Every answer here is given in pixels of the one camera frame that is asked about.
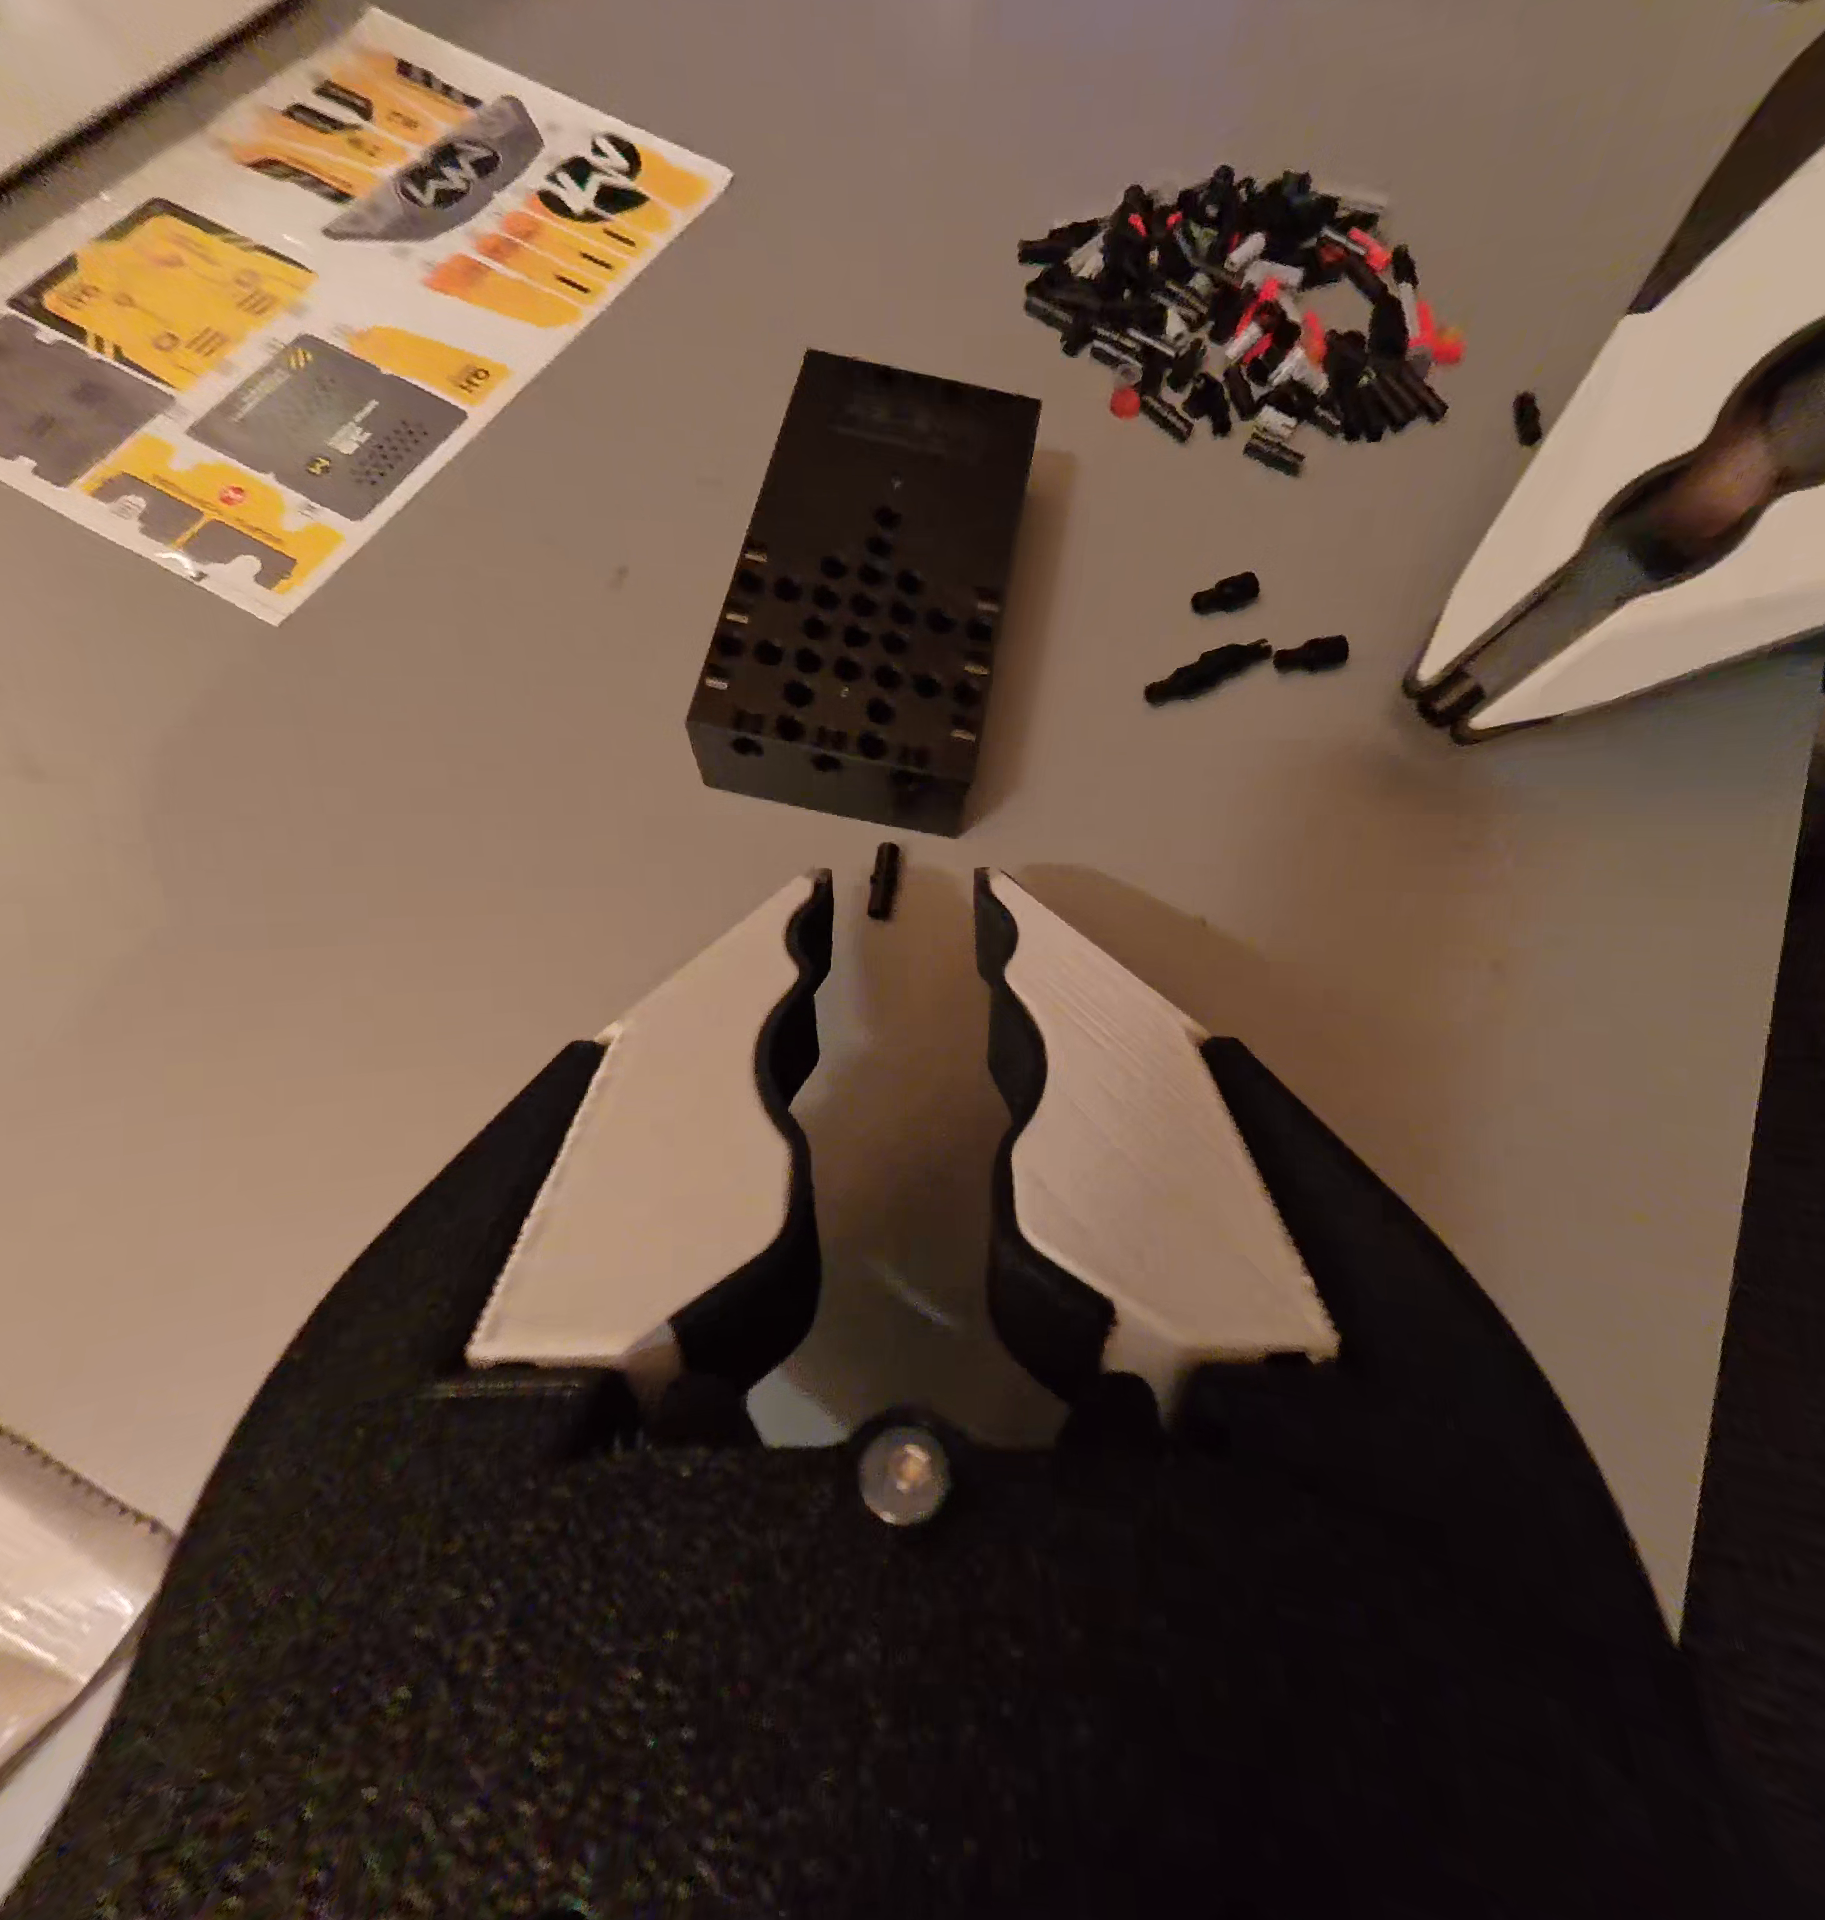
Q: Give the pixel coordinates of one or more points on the black perforated plastic block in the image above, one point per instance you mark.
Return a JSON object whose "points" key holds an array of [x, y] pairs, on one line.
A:
{"points": [[852, 600]]}

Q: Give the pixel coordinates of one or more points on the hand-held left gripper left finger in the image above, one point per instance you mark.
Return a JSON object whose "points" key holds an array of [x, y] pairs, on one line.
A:
{"points": [[657, 1185]]}

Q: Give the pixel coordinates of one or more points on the pile of small plastic pins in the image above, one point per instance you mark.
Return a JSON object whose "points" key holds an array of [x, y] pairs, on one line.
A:
{"points": [[1242, 301]]}

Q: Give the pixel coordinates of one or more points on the short black stubby pin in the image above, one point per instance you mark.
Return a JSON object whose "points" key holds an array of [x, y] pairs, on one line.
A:
{"points": [[1224, 593]]}

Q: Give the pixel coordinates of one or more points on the yellow sticker sheet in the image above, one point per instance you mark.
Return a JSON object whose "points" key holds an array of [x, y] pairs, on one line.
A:
{"points": [[176, 286]]}

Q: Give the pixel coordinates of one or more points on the long black joined pin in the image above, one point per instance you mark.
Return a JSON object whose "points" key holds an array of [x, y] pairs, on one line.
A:
{"points": [[1203, 671]]}

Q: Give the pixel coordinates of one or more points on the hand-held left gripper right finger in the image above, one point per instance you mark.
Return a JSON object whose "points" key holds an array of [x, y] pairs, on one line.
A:
{"points": [[1152, 1185]]}

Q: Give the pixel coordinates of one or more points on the black ridged pin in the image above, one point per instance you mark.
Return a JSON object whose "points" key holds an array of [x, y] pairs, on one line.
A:
{"points": [[884, 879], [1275, 451]]}

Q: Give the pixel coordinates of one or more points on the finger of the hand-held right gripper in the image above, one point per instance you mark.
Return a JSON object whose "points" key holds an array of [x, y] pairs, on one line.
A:
{"points": [[1677, 345], [1722, 615]]}

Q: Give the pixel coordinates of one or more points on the person's right hand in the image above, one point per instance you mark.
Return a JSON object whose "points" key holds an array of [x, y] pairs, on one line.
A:
{"points": [[1737, 481]]}

